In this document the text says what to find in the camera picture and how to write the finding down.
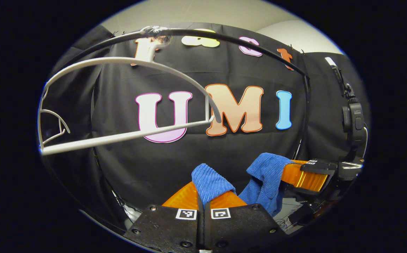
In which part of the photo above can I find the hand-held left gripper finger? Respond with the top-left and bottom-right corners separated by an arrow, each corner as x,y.
123,182 -> 204,253
204,192 -> 288,253

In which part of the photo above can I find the blue corduroy jacket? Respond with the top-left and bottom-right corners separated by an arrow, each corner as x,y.
191,152 -> 295,218

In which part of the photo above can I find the black clothes rack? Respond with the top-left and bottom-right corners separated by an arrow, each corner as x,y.
54,28 -> 311,160

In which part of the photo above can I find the white plastic hanger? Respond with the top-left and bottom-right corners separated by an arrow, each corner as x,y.
39,26 -> 223,156
40,109 -> 71,144

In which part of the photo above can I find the black equipment box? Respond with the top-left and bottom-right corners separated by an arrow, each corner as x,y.
288,202 -> 321,225

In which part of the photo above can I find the black backdrop cloth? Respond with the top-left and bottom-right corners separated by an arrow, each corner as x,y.
40,23 -> 370,225

